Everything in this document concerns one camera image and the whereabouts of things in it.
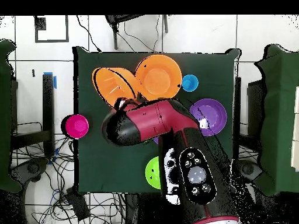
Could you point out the orange bowl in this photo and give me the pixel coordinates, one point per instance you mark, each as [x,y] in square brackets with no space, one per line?
[112,86]
[158,79]

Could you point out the red bowl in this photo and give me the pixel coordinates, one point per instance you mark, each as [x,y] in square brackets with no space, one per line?
[77,126]

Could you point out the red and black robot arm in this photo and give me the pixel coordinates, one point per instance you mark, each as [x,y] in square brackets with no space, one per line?
[158,119]

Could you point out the green bowl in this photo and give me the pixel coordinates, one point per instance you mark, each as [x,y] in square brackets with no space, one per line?
[153,172]

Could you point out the blue cup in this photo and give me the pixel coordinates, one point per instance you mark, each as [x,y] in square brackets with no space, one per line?
[190,82]

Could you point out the dark green table cloth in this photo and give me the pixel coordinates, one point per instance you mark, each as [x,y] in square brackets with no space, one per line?
[105,168]

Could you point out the black power adapter box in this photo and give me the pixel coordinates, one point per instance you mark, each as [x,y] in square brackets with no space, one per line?
[78,205]

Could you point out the green cloth covered table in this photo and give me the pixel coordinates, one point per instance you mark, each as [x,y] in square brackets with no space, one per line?
[280,116]
[4,116]

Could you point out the white box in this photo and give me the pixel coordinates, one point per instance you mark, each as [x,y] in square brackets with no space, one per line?
[296,128]

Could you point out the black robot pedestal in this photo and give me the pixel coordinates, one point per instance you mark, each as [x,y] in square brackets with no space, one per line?
[133,207]

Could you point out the black camera tripod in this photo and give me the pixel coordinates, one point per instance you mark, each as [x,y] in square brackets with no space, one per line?
[115,35]

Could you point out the grey pedestal foot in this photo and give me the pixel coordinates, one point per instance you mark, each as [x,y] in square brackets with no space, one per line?
[248,169]
[33,168]

